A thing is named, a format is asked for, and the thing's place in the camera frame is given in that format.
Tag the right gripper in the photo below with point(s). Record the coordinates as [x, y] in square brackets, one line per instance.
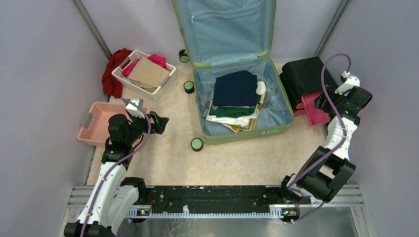
[327, 103]

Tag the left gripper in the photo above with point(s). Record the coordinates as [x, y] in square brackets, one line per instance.
[154, 120]

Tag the black and pink storage stack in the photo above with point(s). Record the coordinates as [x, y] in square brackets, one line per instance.
[302, 83]

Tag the green hard-shell suitcase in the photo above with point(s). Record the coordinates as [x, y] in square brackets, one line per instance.
[227, 36]

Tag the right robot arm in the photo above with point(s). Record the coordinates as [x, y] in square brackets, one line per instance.
[329, 168]

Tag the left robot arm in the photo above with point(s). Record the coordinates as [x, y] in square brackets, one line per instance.
[114, 193]

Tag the white plastic basket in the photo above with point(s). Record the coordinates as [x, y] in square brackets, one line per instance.
[156, 95]

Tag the tan folded cloth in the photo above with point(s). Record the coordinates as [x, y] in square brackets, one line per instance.
[147, 81]

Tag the red cloth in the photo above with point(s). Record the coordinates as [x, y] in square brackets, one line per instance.
[111, 85]

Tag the magenta cloth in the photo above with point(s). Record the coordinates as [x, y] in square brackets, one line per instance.
[157, 60]

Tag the pink plastic basket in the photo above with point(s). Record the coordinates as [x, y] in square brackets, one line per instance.
[95, 130]

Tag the green folded garment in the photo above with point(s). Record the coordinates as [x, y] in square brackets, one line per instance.
[234, 112]

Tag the white folded garment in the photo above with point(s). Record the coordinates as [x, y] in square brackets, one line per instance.
[241, 122]

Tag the navy blue folded garment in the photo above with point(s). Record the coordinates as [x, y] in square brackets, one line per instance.
[235, 89]

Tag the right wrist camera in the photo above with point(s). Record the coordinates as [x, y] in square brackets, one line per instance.
[348, 82]

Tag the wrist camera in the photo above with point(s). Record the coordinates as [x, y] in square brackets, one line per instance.
[348, 82]
[132, 108]

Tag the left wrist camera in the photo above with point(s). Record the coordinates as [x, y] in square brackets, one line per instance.
[132, 108]

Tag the right aluminium corner post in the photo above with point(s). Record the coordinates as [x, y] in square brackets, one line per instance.
[331, 27]

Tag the aluminium corner post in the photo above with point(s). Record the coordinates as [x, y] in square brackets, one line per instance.
[83, 12]
[331, 27]

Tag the left aluminium corner post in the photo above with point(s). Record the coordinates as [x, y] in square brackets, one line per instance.
[83, 12]

